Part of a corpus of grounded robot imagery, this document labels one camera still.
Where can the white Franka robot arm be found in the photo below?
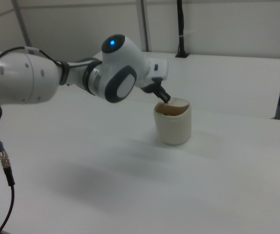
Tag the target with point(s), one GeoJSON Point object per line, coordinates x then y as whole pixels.
{"type": "Point", "coordinates": [120, 61]}

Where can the black pole with clamp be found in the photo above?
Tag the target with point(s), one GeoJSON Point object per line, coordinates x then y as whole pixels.
{"type": "Point", "coordinates": [181, 26]}

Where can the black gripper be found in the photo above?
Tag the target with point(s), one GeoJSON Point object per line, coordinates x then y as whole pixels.
{"type": "Point", "coordinates": [160, 67]}

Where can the cream trash bin body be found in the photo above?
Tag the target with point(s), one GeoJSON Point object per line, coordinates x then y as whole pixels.
{"type": "Point", "coordinates": [173, 129]}

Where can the grey partition post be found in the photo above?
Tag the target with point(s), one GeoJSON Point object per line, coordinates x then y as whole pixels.
{"type": "Point", "coordinates": [144, 24]}
{"type": "Point", "coordinates": [21, 22]}

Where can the cream trash bin lid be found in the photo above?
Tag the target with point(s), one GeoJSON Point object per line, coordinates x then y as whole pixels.
{"type": "Point", "coordinates": [179, 102]}

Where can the white side table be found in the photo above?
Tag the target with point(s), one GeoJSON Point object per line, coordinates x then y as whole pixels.
{"type": "Point", "coordinates": [227, 80]}

